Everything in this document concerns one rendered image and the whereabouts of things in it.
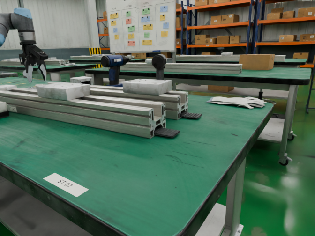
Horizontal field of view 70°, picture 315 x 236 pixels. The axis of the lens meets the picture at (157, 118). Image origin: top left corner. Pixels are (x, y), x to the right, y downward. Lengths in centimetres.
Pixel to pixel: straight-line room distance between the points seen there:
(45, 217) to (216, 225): 85
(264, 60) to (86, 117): 207
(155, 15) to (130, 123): 346
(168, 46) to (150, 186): 355
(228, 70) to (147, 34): 224
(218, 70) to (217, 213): 137
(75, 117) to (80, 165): 31
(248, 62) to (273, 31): 853
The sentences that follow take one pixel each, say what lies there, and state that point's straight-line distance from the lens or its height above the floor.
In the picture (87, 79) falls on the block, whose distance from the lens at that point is 135.
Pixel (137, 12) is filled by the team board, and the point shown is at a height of 162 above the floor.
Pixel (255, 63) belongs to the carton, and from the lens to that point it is 258.
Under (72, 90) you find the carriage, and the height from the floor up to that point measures 89.
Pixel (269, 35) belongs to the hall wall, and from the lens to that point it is 1111.
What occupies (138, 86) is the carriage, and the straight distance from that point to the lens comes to 84.
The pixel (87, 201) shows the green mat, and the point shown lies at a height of 78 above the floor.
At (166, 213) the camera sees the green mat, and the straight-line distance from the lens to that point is 38.
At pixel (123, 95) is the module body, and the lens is 90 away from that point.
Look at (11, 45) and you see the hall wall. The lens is 1333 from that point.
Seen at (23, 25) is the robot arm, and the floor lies 115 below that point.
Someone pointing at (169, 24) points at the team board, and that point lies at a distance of 389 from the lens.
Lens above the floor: 103
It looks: 17 degrees down
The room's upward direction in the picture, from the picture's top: 2 degrees counter-clockwise
